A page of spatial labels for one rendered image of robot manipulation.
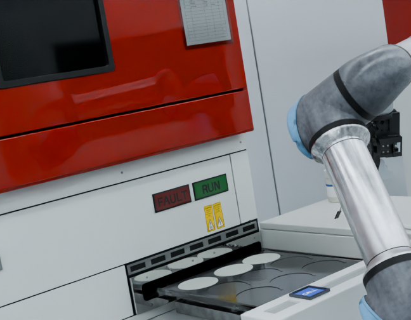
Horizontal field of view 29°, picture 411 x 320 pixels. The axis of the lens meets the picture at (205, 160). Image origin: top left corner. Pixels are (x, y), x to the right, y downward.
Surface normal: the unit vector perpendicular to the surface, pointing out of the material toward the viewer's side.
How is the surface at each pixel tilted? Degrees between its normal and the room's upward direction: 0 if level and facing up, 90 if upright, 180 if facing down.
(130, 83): 90
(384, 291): 64
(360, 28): 90
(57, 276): 90
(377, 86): 89
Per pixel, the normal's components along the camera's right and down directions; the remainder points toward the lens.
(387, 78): 0.36, -0.06
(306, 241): -0.76, 0.20
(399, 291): -0.63, -0.44
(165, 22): 0.63, -0.01
